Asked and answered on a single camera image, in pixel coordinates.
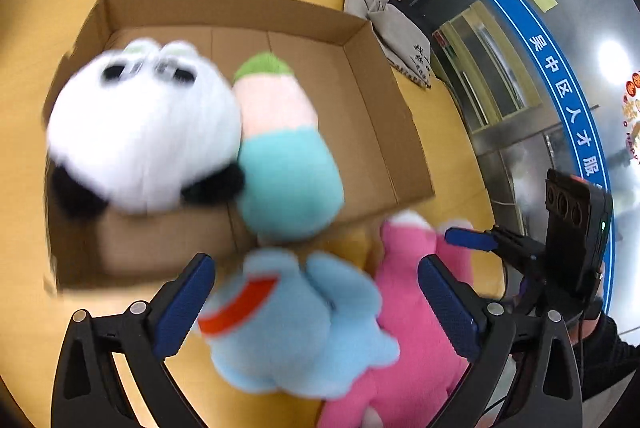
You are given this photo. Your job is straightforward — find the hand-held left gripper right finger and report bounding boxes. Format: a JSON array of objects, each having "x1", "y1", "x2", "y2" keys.
[{"x1": 417, "y1": 254, "x2": 586, "y2": 428}]

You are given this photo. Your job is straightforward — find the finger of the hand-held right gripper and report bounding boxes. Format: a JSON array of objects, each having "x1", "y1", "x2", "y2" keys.
[{"x1": 444, "y1": 227, "x2": 547, "y2": 270}]

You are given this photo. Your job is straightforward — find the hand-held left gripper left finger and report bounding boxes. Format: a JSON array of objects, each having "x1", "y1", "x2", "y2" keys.
[{"x1": 50, "y1": 252, "x2": 217, "y2": 428}]

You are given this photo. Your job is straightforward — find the pink plush toy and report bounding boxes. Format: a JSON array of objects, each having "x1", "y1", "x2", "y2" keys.
[{"x1": 317, "y1": 210, "x2": 476, "y2": 428}]

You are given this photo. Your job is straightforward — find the light blue plush toy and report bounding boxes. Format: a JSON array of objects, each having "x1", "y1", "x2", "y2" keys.
[{"x1": 197, "y1": 248, "x2": 401, "y2": 401}]

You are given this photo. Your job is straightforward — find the brown cardboard box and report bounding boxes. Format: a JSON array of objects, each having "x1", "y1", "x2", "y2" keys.
[{"x1": 42, "y1": 0, "x2": 436, "y2": 294}]

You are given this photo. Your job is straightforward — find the person's right forearm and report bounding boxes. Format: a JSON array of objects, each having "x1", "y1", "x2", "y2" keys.
[{"x1": 582, "y1": 303, "x2": 640, "y2": 404}]

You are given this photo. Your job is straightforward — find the yellow wooden desktop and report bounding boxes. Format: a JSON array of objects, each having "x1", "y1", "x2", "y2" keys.
[{"x1": 0, "y1": 0, "x2": 506, "y2": 428}]

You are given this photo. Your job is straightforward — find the festive window decals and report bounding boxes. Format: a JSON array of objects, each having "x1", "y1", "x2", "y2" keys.
[{"x1": 620, "y1": 68, "x2": 640, "y2": 169}]

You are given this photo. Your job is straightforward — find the blue window band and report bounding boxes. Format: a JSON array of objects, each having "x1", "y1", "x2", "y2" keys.
[{"x1": 460, "y1": 0, "x2": 640, "y2": 314}]

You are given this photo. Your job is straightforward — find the teal and pink plush doll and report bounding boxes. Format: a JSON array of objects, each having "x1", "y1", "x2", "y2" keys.
[{"x1": 232, "y1": 52, "x2": 346, "y2": 244}]

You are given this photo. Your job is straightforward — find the panda plush toy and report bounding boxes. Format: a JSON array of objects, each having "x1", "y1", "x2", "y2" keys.
[{"x1": 45, "y1": 38, "x2": 246, "y2": 221}]

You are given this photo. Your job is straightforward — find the grey tote bag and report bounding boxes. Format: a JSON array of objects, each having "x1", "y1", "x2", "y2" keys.
[{"x1": 344, "y1": 0, "x2": 433, "y2": 89}]

